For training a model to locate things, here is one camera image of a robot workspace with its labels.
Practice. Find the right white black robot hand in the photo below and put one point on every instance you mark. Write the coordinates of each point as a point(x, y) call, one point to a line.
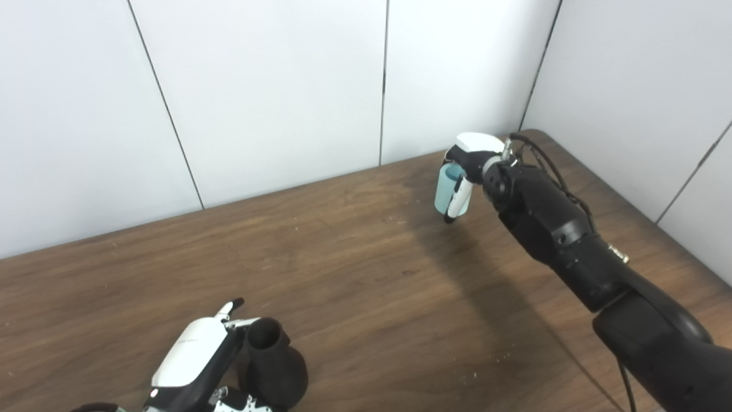
point(472, 151)

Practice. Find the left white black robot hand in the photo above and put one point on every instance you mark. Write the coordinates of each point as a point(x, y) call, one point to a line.
point(191, 355)

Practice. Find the black funnel-shaped nozzle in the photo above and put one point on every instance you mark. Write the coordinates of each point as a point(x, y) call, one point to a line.
point(280, 372)

